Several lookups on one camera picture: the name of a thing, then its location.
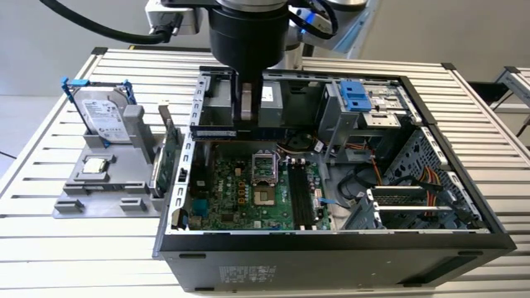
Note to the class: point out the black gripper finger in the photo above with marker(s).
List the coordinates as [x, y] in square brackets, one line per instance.
[238, 99]

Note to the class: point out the RAM stick with white label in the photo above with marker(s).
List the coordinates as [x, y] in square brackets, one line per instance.
[106, 186]
[215, 133]

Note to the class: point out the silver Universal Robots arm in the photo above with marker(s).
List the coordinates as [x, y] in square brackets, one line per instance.
[347, 34]

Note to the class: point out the black RAM slot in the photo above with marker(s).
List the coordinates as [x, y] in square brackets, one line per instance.
[295, 192]
[304, 192]
[310, 192]
[299, 192]

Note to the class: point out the grey power supply unit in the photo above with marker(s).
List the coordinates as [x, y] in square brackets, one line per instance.
[268, 111]

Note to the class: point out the black round speaker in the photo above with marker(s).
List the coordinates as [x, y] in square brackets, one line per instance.
[299, 141]

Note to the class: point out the green graphics card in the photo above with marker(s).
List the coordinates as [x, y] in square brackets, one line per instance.
[170, 155]

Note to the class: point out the grey metal drive cage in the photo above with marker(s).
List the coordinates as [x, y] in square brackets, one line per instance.
[339, 130]

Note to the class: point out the orange square inductor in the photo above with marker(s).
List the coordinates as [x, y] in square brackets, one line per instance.
[242, 192]
[242, 185]
[242, 200]

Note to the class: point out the blue plastic drive latch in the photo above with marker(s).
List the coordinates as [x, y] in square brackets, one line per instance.
[354, 96]

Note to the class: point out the CPU socket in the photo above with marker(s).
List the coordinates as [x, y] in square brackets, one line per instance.
[264, 197]

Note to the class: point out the hard disk in blue carrier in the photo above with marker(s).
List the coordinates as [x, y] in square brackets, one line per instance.
[102, 115]

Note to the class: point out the green Dell motherboard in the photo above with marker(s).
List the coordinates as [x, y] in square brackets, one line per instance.
[226, 205]

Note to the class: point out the teal rear port connector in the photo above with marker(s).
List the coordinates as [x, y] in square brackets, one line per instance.
[199, 207]

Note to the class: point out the grey parts rack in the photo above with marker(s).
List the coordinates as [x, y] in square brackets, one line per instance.
[124, 174]

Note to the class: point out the black square chip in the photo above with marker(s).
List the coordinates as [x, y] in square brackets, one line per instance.
[227, 218]

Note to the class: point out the white square board sticker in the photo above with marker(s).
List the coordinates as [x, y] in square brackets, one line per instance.
[256, 223]

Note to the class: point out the silver CPU chip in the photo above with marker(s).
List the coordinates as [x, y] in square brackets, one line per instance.
[95, 165]

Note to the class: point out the perforated metal disk bay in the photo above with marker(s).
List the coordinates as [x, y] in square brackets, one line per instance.
[397, 194]

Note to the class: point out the black open PC case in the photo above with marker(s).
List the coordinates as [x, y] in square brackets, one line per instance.
[290, 267]

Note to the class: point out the black box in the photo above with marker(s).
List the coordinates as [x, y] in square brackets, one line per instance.
[489, 91]

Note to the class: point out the neighbouring metal slat table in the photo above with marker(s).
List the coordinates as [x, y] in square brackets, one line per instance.
[513, 77]

